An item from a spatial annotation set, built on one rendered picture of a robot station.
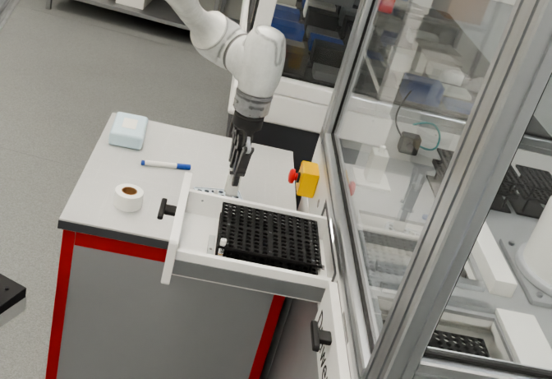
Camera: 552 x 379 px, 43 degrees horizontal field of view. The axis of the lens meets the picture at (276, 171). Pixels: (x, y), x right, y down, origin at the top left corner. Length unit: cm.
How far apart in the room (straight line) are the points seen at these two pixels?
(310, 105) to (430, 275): 139
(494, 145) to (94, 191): 118
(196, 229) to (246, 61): 40
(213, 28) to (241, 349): 83
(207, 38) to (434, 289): 95
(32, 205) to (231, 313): 150
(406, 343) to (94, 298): 101
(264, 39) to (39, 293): 143
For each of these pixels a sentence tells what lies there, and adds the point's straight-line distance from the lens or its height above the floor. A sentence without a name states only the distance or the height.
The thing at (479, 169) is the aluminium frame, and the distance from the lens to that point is 86.
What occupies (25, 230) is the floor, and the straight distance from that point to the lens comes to 296.
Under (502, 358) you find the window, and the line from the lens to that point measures 107.
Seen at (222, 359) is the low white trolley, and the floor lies 41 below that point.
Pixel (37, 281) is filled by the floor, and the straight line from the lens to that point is 271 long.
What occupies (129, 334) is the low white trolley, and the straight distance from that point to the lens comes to 188.
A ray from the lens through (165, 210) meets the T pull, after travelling 149.
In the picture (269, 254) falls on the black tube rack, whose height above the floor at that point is 90.
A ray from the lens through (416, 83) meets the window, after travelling 121.
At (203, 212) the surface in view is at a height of 85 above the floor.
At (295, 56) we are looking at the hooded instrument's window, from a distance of 221.
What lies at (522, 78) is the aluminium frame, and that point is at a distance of 82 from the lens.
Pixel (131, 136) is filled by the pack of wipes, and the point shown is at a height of 80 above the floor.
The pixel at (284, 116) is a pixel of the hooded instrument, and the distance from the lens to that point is 226.
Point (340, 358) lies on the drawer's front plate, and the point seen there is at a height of 93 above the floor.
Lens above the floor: 171
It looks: 27 degrees down
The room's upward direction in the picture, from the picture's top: 16 degrees clockwise
